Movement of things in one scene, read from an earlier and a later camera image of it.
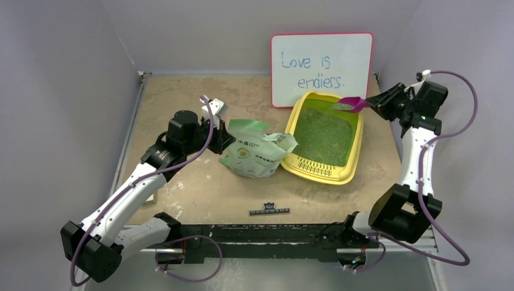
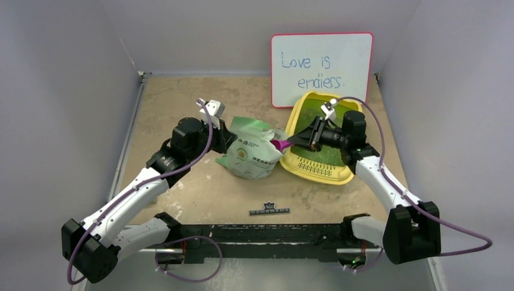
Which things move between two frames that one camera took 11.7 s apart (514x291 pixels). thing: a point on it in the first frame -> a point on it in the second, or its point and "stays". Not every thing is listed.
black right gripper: (388, 104) -> (316, 134)
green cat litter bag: (253, 154) stays
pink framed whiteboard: (337, 63) stays
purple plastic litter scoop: (352, 104) -> (280, 144)
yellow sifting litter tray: (328, 139) stays
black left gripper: (222, 138) stays
